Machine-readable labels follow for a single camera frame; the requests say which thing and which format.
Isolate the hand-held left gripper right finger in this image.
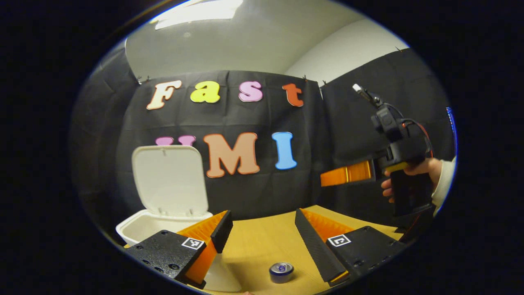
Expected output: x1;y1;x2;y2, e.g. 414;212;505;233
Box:
295;208;406;286

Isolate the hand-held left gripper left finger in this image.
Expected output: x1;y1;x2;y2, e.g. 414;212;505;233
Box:
125;210;234;289

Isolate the blue pop can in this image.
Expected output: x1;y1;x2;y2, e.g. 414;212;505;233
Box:
269;262;294;284

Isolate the white desktop garbage bin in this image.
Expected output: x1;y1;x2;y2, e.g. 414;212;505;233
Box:
116;145;242;292

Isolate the wooden desktop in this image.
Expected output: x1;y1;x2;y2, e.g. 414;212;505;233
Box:
123;205;404;295

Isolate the black backdrop cloth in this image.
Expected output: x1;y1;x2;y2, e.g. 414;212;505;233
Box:
70;41;455;246

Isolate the ceiling light panel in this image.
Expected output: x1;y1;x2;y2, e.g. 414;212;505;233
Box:
149;0;244;30

